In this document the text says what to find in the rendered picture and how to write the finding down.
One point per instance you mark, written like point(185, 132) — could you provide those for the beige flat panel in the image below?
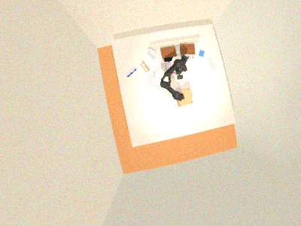
point(175, 43)

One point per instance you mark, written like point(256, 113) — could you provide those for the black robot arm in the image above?
point(177, 64)

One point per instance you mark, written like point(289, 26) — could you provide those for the blue flat rectangular slab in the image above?
point(201, 53)

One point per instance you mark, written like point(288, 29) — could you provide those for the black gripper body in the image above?
point(179, 76)

